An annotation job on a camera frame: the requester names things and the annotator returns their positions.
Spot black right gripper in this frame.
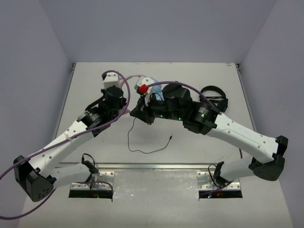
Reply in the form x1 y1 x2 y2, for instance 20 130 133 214
131 89 184 125

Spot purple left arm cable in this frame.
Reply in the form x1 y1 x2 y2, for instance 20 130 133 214
0 69 132 220

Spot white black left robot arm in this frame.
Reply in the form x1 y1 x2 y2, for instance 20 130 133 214
13 86 126 202

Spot left metal mounting bracket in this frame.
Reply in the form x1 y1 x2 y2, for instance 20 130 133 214
70 171 115 190

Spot aluminium table edge rail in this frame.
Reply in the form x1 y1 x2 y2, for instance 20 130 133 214
59 162 238 170

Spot metal mounting bracket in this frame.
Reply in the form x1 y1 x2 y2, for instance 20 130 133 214
197 170 241 191
70 171 115 190

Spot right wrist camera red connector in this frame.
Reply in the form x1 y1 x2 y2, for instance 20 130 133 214
134 76 155 106

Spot pink blue cat-ear headphones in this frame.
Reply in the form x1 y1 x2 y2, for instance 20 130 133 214
126 75 164 104

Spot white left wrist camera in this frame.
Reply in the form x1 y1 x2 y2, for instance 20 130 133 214
102 72 121 90

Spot thin black audio cable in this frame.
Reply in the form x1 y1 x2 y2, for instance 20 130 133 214
127 117 173 154

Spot black headphones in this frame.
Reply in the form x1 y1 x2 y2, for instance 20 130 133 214
200 85 228 113

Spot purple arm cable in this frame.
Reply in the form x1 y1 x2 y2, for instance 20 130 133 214
147 81 243 160
0 69 132 220

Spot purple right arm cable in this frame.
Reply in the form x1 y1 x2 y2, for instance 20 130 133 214
147 81 243 160

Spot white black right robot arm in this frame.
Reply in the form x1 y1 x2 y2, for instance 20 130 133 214
130 82 288 187

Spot right metal mounting bracket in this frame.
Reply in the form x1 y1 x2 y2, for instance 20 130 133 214
197 170 241 191

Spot short black base cable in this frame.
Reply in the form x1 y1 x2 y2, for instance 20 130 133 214
208 163 225 188
82 153 99 174

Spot short black left base cable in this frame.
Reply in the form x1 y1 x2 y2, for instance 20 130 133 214
82 153 99 174

